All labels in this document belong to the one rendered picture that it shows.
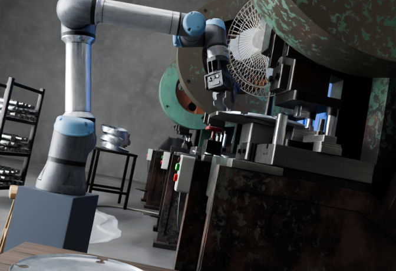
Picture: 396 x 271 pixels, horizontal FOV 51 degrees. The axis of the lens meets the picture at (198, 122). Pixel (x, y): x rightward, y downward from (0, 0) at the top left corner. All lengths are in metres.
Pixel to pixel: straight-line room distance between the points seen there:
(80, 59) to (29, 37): 6.96
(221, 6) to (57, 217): 1.95
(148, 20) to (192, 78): 1.37
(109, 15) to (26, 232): 0.70
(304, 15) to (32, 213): 0.91
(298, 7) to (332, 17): 0.08
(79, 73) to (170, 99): 2.98
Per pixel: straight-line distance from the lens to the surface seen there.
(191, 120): 4.42
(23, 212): 1.33
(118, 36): 8.21
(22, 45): 8.43
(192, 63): 2.72
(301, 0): 0.98
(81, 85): 1.47
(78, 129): 1.31
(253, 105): 2.75
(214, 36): 1.52
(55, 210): 1.28
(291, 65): 1.38
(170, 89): 4.42
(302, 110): 1.41
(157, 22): 1.38
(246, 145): 1.34
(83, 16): 1.39
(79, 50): 1.49
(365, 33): 1.02
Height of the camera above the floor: 0.63
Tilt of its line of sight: 5 degrees up
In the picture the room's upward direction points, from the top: 11 degrees clockwise
